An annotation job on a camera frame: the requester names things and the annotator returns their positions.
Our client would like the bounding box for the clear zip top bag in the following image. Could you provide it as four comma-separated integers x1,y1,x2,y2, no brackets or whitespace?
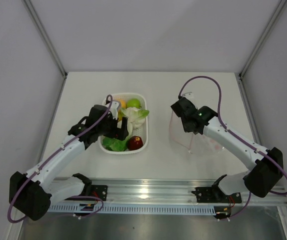
168,111,225,156

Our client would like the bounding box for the green lettuce head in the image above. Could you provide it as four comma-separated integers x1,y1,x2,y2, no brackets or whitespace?
101,107,150,153

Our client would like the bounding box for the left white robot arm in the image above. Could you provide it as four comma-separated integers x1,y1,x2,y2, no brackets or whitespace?
7,100,129,223

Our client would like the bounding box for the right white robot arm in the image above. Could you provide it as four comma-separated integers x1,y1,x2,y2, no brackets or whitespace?
171,97,284,202

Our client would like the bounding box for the red apple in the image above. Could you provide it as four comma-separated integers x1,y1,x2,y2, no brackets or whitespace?
127,136,144,151

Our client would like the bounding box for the yellow mango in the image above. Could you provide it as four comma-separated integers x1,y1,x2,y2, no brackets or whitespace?
117,111,123,122

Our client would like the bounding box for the white perforated plastic basket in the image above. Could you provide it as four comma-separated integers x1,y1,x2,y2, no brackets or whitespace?
99,92,150,155

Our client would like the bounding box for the orange fruit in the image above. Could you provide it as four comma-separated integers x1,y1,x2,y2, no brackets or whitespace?
118,99,127,109

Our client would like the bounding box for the green apple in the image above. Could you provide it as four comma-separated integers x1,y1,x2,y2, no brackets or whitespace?
126,98,142,109

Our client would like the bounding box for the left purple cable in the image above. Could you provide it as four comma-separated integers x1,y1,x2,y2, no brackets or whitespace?
7,93,114,223

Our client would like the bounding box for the purple cable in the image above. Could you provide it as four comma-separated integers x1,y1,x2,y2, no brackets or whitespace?
7,93,114,223
177,76,287,196

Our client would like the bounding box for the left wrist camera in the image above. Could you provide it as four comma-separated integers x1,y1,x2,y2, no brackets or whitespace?
105,99,122,119

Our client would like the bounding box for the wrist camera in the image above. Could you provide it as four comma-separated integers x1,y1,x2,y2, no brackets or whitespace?
181,92,194,99
105,99,122,119

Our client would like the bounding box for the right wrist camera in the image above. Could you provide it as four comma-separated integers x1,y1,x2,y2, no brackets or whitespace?
181,92,194,99

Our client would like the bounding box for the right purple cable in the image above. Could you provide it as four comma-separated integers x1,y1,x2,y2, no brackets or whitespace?
177,76,287,196

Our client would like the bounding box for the aluminium mounting rail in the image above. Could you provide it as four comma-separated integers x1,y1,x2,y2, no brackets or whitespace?
49,177,287,206

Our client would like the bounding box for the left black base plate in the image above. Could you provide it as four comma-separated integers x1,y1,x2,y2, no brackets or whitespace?
82,185,108,201

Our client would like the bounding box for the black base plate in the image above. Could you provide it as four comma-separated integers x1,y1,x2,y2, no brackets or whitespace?
82,185,108,201
191,186,242,204

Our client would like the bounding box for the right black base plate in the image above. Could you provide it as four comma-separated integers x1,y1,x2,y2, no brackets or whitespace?
191,186,242,204

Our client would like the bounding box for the white slotted cable duct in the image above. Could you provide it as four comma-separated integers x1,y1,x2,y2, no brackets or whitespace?
48,203,216,216

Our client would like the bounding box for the left aluminium frame post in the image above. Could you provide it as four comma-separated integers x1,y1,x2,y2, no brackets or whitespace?
21,0,68,79

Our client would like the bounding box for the aluminium frame post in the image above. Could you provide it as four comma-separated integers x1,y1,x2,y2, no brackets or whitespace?
238,0,287,81
21,0,68,79

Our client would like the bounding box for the right aluminium frame post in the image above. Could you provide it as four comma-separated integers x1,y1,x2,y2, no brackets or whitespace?
238,0,287,81

